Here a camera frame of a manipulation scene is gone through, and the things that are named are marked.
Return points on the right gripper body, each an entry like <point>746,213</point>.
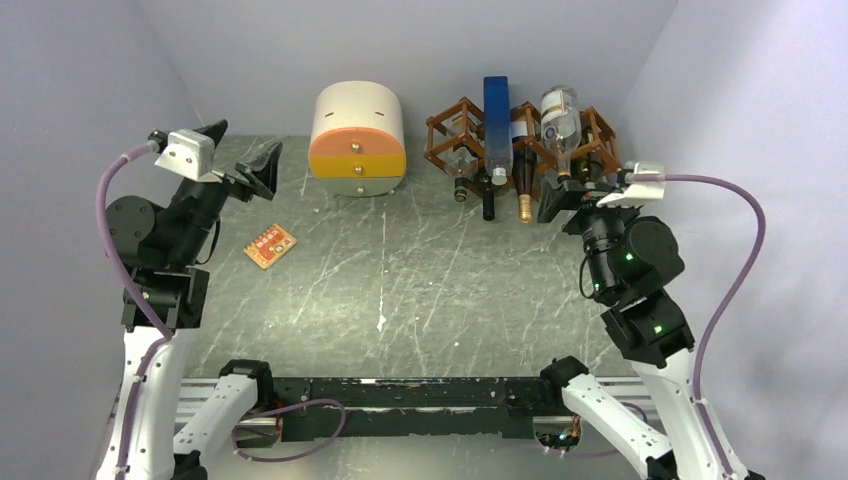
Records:
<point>584,201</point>

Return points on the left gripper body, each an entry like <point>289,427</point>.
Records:
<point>210,195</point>

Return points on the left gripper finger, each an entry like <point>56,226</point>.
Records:
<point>259,177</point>
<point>215,131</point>

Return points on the clear round glass bottle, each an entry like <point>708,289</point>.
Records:
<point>561,127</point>

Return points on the blue square bottle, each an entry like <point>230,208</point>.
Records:
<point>497,121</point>

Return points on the clear square bottle black cap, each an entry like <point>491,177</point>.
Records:
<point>462,163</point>

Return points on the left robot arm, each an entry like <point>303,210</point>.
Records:
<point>155,251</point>

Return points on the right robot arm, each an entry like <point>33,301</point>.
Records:
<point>630,259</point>

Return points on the green bottle silver neck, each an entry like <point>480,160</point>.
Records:
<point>586,167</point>

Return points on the dark bottle black neck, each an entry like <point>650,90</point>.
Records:
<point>488,198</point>

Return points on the brown bottle gold foil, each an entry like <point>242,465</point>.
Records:
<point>523,164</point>

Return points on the brown wooden wine rack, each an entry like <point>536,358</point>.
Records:
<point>455,144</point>

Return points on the orange snack packet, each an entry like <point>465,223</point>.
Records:
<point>270,246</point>

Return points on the cream drawer cabinet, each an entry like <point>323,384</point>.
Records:
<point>357,145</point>

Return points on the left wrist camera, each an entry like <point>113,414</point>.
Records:
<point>189,155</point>

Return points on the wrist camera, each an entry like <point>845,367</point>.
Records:
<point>189,155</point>
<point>643,183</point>

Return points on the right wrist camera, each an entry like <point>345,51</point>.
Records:
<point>643,183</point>

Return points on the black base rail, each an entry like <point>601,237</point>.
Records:
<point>509,407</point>

